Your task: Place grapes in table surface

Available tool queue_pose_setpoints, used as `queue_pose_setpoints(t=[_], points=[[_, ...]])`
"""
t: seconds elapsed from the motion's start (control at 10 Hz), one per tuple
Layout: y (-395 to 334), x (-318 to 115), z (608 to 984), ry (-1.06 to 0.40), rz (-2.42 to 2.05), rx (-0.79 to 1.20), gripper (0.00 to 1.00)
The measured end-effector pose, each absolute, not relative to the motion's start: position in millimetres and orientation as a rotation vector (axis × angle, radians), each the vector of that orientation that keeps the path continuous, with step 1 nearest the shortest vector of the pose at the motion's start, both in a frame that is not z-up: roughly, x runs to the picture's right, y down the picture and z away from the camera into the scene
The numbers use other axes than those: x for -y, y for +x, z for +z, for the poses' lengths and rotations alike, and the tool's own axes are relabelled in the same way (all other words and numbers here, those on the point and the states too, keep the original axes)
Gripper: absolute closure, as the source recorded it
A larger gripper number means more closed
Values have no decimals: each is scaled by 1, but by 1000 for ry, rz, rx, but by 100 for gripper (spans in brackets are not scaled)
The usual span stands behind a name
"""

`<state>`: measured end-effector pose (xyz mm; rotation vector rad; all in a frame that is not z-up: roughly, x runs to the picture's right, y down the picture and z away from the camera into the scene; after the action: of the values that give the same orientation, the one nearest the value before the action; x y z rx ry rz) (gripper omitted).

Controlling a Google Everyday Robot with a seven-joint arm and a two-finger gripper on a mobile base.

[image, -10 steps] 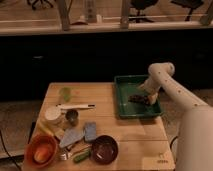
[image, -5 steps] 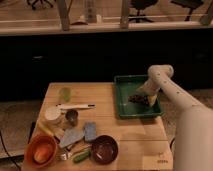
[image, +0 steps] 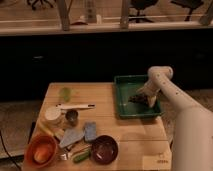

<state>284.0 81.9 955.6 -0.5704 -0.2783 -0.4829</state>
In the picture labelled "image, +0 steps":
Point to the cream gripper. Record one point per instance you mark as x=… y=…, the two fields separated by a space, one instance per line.
x=149 y=92

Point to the white round container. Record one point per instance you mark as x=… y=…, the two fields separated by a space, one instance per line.
x=53 y=115

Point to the peach fruit in bowl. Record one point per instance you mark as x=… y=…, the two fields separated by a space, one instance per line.
x=42 y=155

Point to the silver fork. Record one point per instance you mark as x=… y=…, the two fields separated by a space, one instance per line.
x=68 y=155

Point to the small metal cup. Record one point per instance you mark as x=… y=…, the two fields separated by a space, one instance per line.
x=72 y=117

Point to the black office chair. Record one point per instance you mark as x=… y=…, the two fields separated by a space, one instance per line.
x=139 y=6

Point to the grey blue cloth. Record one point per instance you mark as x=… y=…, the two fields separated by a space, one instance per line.
x=71 y=136

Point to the yellow banana toy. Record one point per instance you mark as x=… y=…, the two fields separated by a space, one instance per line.
x=44 y=128

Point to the light green pepper toy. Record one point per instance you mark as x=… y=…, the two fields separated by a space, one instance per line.
x=65 y=94

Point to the dark maroon bowl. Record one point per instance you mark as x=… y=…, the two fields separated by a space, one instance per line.
x=104 y=150

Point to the green plastic tray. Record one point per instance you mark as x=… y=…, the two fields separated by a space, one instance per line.
x=126 y=86

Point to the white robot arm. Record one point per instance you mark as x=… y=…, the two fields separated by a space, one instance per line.
x=193 y=131

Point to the dark red grape bunch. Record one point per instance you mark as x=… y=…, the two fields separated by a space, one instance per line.
x=137 y=99

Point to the green cucumber toy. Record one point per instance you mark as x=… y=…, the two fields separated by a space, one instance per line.
x=81 y=157

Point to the orange plastic bowl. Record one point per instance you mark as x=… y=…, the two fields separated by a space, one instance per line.
x=40 y=141

